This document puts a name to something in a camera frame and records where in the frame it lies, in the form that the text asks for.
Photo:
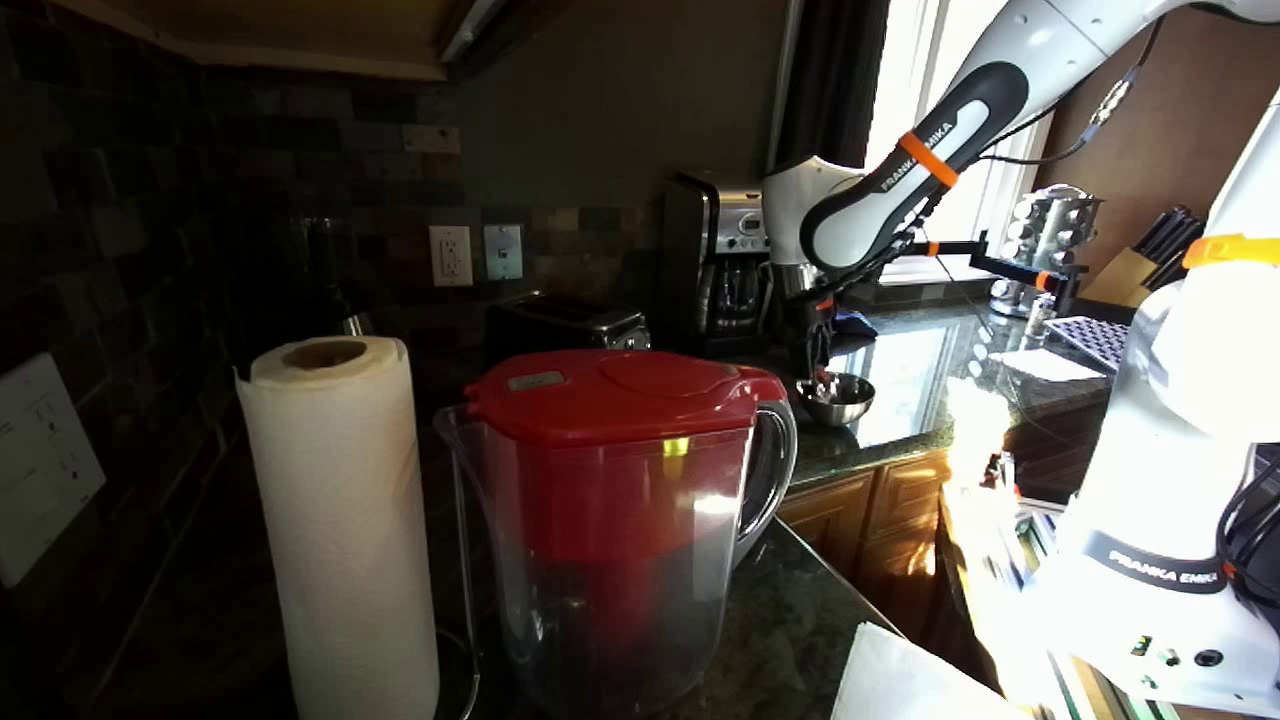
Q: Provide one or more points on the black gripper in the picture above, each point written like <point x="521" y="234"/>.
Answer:
<point x="823" y="304"/>

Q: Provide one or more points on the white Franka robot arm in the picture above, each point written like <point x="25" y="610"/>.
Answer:
<point x="1173" y="442"/>

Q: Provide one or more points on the silver metal bowl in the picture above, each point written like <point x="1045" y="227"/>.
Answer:
<point x="836" y="400"/>

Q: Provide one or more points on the black silver coffee maker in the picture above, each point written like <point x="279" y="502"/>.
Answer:
<point x="712" y="267"/>

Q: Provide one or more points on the wooden base cabinet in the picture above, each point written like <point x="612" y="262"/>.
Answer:
<point x="867" y="534"/>

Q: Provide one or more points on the black toaster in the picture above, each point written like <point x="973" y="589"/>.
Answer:
<point x="560" y="324"/>

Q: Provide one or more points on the clear pitcher with red lid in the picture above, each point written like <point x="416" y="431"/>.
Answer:
<point x="612" y="534"/>

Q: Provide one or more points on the blue patterned cloth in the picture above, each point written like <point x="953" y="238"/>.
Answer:
<point x="1085" y="341"/>

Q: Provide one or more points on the dark window curtain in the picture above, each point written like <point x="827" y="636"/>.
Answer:
<point x="834" y="82"/>

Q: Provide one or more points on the wooden knife block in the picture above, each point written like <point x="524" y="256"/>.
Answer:
<point x="1122" y="272"/>

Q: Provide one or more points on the white paper sheet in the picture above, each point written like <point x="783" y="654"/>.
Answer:
<point x="906" y="685"/>

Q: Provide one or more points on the dark blender with silver base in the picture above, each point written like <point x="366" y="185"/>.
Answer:
<point x="332" y="267"/>

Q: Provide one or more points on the white paper towel roll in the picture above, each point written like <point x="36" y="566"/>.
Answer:
<point x="344" y="534"/>

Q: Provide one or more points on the black camera mount rod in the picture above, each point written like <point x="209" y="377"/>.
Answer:
<point x="993" y="262"/>

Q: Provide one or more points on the grey wall outlet plate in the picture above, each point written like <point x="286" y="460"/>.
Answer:
<point x="500" y="249"/>

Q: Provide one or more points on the white wall switch plate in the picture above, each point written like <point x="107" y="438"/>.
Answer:
<point x="451" y="252"/>

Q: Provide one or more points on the wooden wall cabinet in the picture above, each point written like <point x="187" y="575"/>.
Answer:
<point x="267" y="32"/>

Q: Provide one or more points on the white wall outlet plate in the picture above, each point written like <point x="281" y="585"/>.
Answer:
<point x="40" y="465"/>

